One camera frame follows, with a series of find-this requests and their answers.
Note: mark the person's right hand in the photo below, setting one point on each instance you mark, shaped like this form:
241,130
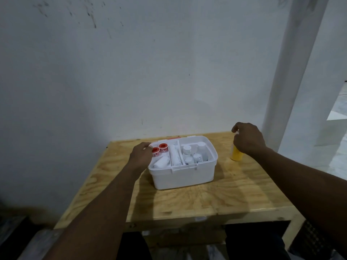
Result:
249,139

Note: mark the person's left hand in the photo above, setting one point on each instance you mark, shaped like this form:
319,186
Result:
139,158

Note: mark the person's left fingers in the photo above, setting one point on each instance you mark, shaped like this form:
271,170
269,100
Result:
147,145

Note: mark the person's right fingers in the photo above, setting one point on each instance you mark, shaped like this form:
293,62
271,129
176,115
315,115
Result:
235,126

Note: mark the yellow bottle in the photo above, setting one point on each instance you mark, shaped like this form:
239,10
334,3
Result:
236,156

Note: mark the white plastic storage box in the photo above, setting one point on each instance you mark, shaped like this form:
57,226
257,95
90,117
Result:
184,177

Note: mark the person's right forearm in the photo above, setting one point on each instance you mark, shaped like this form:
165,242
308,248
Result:
306,181

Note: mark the person's left forearm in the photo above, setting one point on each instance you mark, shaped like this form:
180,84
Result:
97,213

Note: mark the red and white tape roll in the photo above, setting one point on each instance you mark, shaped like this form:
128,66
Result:
163,147
155,151

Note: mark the short white bandage roll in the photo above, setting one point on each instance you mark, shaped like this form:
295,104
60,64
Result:
161,162

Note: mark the long white bandage roll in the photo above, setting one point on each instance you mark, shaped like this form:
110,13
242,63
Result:
175,155

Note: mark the white pill bottle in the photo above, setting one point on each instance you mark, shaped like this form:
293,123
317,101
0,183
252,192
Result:
198,158
202,151
187,151
189,160

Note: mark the wooden table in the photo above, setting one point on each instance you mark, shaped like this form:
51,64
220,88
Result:
211,197

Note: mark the white column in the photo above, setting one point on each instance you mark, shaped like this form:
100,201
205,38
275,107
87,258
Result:
292,73

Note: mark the person's left leg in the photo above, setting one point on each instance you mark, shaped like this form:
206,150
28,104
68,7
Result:
134,247

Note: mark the person's leg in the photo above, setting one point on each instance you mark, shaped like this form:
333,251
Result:
254,242
134,247

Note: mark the person's right leg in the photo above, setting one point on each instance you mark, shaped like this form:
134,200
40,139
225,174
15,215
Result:
254,242

